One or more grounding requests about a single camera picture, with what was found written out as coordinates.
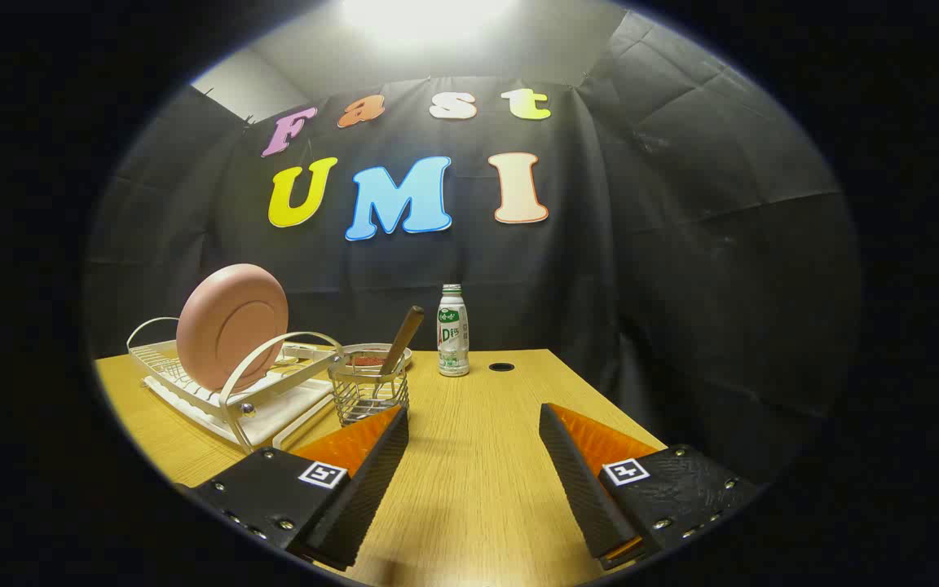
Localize white green labelled bottle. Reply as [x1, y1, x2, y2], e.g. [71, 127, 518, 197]
[437, 284, 470, 377]

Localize metal wire basket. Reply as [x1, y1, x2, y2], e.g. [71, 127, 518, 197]
[328, 346, 411, 428]

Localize pink plate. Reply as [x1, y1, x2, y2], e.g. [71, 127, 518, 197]
[176, 263, 290, 393]

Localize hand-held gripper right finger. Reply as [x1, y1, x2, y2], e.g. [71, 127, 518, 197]
[539, 403, 765, 572]

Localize wooden handled spoon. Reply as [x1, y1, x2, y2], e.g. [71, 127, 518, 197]
[368, 305, 426, 402]

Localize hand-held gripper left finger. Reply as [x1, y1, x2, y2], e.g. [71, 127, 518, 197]
[180, 405, 410, 572]

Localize white wire dish rack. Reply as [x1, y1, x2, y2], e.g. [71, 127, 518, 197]
[126, 316, 348, 454]

